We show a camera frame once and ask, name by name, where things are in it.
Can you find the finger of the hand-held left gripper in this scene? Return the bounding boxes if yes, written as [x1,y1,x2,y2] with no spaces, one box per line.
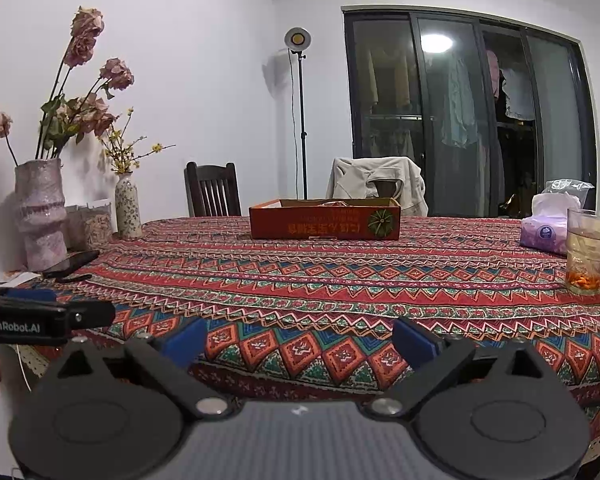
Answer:
[0,296,116,329]
[0,287,57,303]

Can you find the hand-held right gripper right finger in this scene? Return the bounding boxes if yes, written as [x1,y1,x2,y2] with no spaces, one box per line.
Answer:
[365,316,563,422]

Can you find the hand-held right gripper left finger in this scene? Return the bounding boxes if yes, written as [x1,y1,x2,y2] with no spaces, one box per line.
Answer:
[35,317,236,422]

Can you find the orange cardboard box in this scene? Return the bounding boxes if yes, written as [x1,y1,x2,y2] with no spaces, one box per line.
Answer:
[249,198,402,241]

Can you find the white paper slip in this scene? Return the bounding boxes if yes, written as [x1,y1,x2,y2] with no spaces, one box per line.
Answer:
[2,271,43,288]

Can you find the black phone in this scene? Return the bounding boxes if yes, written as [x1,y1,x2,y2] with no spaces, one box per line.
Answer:
[41,250,101,279]

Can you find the glass storage jar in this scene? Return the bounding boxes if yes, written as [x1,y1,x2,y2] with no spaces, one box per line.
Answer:
[80,203,113,250]

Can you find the large pink ceramic vase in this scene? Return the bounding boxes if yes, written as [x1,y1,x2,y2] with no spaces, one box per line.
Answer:
[14,158,70,271]

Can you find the small floral vase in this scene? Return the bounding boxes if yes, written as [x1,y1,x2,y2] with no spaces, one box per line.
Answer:
[115,172,143,240]

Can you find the brown chair with cushion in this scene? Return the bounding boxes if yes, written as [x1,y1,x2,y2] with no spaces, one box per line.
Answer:
[372,180,406,200]

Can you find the yellow flower branches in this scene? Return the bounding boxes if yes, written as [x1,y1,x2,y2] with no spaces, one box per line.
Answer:
[97,107,163,176]

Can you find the purple tissue pack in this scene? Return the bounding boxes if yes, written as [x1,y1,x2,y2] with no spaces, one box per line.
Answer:
[519,194,581,256]

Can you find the dark wooden chair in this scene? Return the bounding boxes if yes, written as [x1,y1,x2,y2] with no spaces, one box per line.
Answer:
[184,161,242,218]

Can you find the beige jacket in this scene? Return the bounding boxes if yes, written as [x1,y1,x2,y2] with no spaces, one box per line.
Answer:
[326,156,429,218]

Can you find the glass cup of tea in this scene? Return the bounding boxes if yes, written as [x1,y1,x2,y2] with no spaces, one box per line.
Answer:
[564,208,600,296]

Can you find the clear plastic bag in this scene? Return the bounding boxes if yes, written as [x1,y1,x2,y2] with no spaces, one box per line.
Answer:
[540,178,596,206]

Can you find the light blue hanging shirt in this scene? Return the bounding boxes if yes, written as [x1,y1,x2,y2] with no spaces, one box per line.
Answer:
[440,57,481,148]

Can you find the black framed sliding glass door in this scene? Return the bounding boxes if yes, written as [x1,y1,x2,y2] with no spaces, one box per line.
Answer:
[342,6,598,218]

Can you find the white hanging garment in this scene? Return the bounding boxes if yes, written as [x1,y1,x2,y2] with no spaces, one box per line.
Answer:
[500,67,536,121]

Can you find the dried pink rose bouquet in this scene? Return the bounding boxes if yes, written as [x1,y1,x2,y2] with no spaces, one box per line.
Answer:
[0,6,135,168]

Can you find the pink hanging garment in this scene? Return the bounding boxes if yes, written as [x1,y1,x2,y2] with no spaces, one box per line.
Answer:
[485,50,503,98]

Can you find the studio light on stand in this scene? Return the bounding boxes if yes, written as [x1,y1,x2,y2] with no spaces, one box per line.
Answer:
[284,27,313,201]

